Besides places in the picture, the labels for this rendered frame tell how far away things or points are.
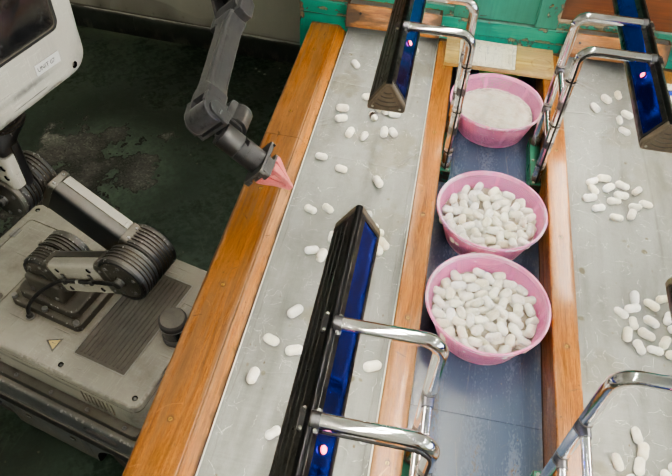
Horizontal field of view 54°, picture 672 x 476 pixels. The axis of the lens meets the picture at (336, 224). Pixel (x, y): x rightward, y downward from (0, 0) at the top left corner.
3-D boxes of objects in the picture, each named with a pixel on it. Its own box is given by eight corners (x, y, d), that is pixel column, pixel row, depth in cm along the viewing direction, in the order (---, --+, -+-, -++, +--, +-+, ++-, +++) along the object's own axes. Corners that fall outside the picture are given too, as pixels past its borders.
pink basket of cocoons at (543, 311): (413, 366, 139) (419, 341, 132) (425, 269, 156) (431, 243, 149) (540, 390, 136) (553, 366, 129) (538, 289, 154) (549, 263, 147)
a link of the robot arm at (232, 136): (205, 145, 140) (221, 130, 137) (214, 126, 145) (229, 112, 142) (231, 164, 143) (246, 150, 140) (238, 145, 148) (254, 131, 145)
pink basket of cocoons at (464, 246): (449, 282, 154) (455, 256, 147) (419, 202, 172) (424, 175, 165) (554, 269, 158) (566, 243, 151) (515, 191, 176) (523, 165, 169)
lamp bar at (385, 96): (366, 109, 138) (369, 80, 133) (402, -28, 180) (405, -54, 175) (404, 114, 138) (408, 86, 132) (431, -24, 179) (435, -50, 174)
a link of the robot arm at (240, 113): (181, 124, 139) (209, 106, 134) (197, 95, 147) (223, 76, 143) (221, 162, 145) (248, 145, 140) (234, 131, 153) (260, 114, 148)
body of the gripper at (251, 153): (278, 145, 147) (253, 124, 144) (266, 175, 141) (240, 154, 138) (261, 158, 152) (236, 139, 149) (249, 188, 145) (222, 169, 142)
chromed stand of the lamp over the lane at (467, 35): (378, 172, 179) (395, 25, 146) (388, 126, 192) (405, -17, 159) (447, 183, 177) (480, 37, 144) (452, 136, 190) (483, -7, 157)
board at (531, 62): (443, 65, 199) (443, 62, 198) (447, 39, 209) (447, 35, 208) (553, 80, 195) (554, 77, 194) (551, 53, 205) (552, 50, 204)
